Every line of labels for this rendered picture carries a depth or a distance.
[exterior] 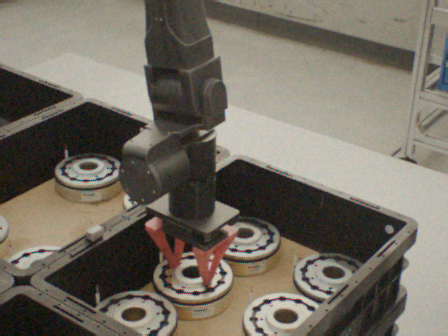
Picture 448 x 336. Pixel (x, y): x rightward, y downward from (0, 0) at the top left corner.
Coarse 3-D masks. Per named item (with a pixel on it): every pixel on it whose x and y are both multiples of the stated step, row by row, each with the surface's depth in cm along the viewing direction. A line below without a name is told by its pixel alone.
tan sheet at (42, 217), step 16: (32, 192) 131; (48, 192) 131; (0, 208) 127; (16, 208) 127; (32, 208) 127; (48, 208) 127; (64, 208) 127; (80, 208) 127; (96, 208) 128; (112, 208) 128; (16, 224) 123; (32, 224) 123; (48, 224) 123; (64, 224) 123; (80, 224) 124; (96, 224) 124; (16, 240) 120; (32, 240) 120; (48, 240) 120; (64, 240) 120
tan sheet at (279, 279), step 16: (288, 240) 122; (288, 256) 118; (304, 256) 118; (272, 272) 115; (288, 272) 115; (144, 288) 111; (240, 288) 112; (256, 288) 112; (272, 288) 112; (288, 288) 112; (240, 304) 109; (192, 320) 106; (208, 320) 106; (224, 320) 106; (240, 320) 106
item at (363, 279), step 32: (224, 160) 121; (256, 160) 121; (320, 192) 115; (128, 224) 106; (416, 224) 108; (64, 256) 99; (384, 256) 102; (352, 288) 96; (96, 320) 90; (320, 320) 91
